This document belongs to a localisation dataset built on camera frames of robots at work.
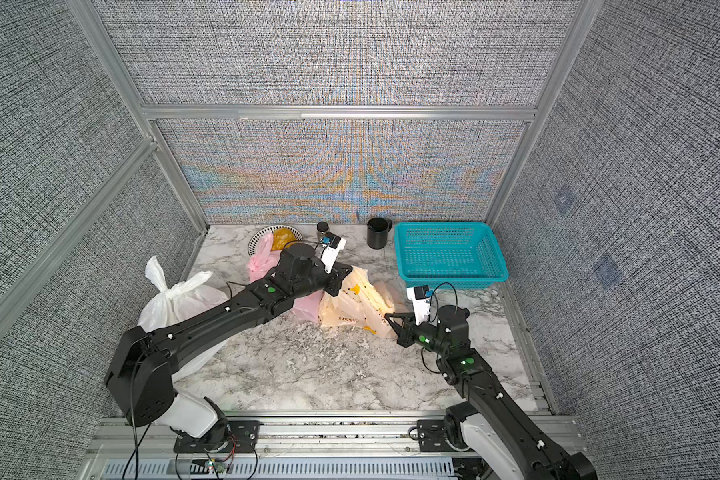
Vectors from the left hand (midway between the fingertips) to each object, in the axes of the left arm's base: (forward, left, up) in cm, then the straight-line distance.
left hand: (355, 263), depth 78 cm
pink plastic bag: (+9, +27, -9) cm, 30 cm away
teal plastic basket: (+21, -35, -24) cm, 47 cm away
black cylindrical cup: (+29, -9, -17) cm, 35 cm away
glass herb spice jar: (+28, +11, -15) cm, 34 cm away
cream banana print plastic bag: (-7, -1, -9) cm, 11 cm away
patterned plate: (+32, +35, -21) cm, 52 cm away
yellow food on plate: (+24, +25, -15) cm, 38 cm away
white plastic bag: (-4, +49, -9) cm, 50 cm away
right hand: (-10, -8, -8) cm, 15 cm away
